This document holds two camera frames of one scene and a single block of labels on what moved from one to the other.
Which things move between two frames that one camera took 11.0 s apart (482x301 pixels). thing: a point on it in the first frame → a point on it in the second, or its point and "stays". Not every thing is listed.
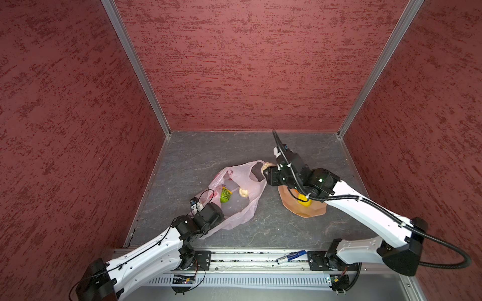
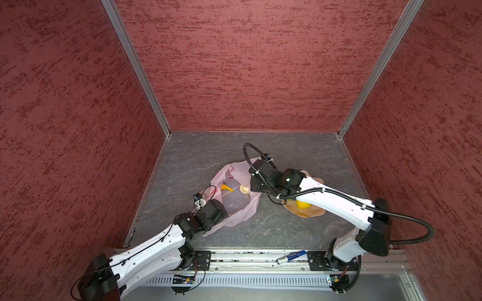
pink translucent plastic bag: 237,193 stays
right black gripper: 272,177 → 254,184
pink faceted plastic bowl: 316,208 stays
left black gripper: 221,219 stays
